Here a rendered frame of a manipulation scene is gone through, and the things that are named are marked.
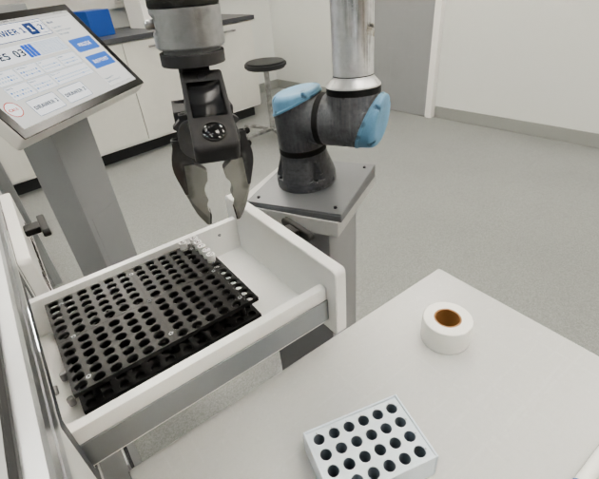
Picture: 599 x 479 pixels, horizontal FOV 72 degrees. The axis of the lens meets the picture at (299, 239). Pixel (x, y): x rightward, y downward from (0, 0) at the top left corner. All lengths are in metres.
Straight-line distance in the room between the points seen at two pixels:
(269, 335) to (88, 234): 1.05
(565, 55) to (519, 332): 3.02
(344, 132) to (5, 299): 0.67
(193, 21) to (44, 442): 0.39
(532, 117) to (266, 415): 3.40
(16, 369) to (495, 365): 0.56
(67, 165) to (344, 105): 0.85
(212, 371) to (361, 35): 0.66
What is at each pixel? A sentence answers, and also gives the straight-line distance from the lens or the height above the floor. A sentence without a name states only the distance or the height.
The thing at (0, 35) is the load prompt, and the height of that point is 1.15.
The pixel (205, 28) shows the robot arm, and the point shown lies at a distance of 0.48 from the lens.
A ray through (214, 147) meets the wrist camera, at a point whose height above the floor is 1.10.
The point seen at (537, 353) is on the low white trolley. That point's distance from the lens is 0.69.
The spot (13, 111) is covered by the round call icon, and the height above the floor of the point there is 1.01.
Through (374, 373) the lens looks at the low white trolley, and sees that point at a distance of 0.61.
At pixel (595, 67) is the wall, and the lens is 3.57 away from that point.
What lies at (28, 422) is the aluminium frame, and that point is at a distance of 0.37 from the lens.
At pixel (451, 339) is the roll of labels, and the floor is 0.79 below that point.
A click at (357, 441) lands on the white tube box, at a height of 0.78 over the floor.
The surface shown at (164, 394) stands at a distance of 0.49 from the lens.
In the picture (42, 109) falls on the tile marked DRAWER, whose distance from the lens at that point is 1.23.
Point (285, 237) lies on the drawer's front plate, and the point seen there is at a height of 0.93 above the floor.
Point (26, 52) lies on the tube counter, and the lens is 1.36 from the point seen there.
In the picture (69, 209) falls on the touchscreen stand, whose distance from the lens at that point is 1.47.
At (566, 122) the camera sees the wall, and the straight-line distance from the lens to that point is 3.68.
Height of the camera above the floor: 1.24
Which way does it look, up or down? 34 degrees down
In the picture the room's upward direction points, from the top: 5 degrees counter-clockwise
